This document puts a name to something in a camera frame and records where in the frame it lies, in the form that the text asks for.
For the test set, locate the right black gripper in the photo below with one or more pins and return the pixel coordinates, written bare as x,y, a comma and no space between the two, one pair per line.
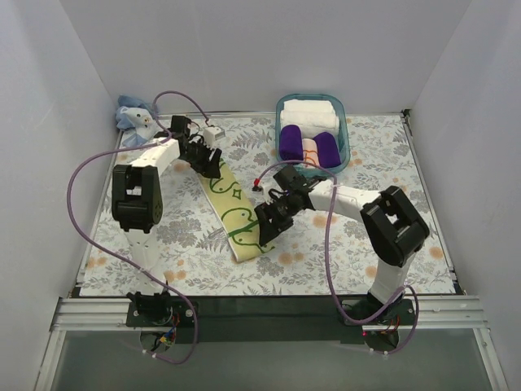
275,213

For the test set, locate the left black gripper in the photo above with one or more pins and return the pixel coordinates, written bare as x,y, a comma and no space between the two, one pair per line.
204,155

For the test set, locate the green patterned towel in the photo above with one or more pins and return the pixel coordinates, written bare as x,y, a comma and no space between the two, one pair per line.
235,213

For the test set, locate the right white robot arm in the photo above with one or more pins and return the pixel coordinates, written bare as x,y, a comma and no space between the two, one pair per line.
395,228

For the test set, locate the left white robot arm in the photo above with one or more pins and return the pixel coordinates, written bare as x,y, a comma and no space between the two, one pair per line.
137,204

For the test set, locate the left purple rolled towel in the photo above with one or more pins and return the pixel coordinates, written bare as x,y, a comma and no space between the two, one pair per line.
290,143

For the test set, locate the purple rolled towel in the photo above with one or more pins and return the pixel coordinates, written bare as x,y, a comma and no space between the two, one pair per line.
327,150
290,143

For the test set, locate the blue crumpled towel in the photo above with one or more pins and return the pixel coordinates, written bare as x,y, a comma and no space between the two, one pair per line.
134,118

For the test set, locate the peach orange rolled towel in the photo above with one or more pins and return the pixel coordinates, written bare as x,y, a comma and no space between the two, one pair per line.
310,153

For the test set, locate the right purple rolled towel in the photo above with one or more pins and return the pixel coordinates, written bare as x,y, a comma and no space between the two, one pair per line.
327,150

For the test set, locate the teal plastic basket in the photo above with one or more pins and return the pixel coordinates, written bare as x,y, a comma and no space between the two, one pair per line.
342,139

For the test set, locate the white rolled towel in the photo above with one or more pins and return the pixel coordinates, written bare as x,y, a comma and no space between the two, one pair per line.
312,116

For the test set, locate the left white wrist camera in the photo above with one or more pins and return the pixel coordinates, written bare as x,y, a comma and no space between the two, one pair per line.
212,134

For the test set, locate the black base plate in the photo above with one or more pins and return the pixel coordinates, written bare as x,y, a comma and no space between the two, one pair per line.
187,328

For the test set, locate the aluminium frame rail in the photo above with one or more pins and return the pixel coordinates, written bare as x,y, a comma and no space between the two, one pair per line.
432,312

